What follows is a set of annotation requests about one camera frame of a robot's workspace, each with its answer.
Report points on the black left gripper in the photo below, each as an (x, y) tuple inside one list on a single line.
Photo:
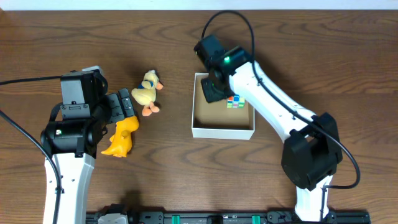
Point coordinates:
[(119, 106)]

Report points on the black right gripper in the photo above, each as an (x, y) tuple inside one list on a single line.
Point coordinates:
[(210, 96)]

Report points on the multicolour puzzle cube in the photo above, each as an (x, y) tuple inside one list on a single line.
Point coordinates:
[(235, 101)]

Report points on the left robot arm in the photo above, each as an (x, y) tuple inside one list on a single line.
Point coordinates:
[(71, 138)]

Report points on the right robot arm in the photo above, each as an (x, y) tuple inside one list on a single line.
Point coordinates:
[(311, 146)]

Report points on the orange toy dinosaur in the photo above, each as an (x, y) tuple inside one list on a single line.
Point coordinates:
[(121, 141)]

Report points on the yellow plush duck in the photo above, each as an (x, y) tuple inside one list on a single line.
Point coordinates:
[(145, 94)]

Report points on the white cardboard box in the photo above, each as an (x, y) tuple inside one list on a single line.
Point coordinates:
[(217, 121)]

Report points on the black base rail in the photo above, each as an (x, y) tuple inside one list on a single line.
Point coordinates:
[(116, 213)]

